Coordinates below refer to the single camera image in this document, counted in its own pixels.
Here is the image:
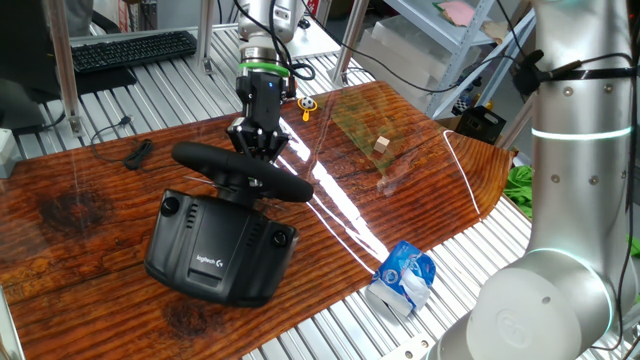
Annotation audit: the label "black keyboard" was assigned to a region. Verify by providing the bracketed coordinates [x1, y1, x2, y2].
[69, 29, 199, 75]

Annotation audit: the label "blue tissue pack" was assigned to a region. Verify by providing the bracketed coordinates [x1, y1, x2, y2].
[364, 239, 437, 319]

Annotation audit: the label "checkered small board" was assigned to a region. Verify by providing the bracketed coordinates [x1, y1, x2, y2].
[451, 94, 474, 117]

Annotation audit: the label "wood grain table mat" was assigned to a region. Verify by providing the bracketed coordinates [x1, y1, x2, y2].
[0, 80, 517, 360]

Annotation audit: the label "grey metal shelf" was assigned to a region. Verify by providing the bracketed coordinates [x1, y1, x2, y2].
[384, 0, 539, 120]

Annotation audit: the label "pink cloth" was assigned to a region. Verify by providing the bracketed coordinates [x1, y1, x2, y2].
[432, 0, 476, 29]

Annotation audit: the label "white flat board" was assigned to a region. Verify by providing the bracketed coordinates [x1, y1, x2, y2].
[289, 19, 342, 59]

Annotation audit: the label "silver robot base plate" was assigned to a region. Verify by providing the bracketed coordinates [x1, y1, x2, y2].
[379, 332, 439, 360]

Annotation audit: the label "black steering wheel base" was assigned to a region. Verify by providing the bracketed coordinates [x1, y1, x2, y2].
[143, 188, 300, 308]

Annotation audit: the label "black cable clamp strap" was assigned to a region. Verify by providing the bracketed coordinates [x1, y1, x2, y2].
[512, 48, 639, 96]

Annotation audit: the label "black desk pad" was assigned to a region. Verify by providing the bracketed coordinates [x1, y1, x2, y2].
[72, 64, 139, 97]

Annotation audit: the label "thin black wheel cable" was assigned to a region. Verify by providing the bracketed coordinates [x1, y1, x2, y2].
[89, 114, 155, 172]

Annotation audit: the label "beige crumpled paper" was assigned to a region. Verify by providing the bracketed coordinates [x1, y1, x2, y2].
[480, 19, 511, 46]

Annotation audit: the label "red white striped pole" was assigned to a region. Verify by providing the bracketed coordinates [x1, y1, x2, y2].
[117, 0, 132, 34]

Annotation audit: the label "aluminium frame strut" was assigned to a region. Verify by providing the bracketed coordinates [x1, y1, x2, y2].
[42, 0, 87, 139]
[0, 284, 26, 360]
[329, 0, 372, 87]
[494, 92, 536, 151]
[193, 0, 219, 76]

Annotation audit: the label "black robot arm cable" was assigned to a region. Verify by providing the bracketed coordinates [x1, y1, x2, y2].
[233, 0, 531, 96]

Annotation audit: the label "black plastic crate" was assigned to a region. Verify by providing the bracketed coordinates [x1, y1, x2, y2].
[453, 104, 507, 146]

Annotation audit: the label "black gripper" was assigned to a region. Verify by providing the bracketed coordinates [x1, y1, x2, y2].
[226, 72, 294, 163]

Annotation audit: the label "translucent plastic boxes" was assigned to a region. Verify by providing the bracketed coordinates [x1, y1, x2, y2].
[359, 22, 481, 112]

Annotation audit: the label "yellow plastic ring holder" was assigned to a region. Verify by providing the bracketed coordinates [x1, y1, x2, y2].
[297, 95, 319, 123]

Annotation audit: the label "aluminium frame crossbar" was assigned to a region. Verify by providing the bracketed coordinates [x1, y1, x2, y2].
[69, 19, 244, 47]

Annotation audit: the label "black monitor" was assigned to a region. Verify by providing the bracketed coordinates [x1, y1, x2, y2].
[0, 0, 66, 132]

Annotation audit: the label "green cloth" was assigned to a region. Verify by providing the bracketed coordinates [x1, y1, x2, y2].
[502, 164, 640, 261]

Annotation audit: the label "grey office chair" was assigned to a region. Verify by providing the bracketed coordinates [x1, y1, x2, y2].
[64, 0, 121, 37]

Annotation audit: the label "black racing steering wheel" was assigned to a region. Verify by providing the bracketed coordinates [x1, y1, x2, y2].
[171, 141, 315, 204]

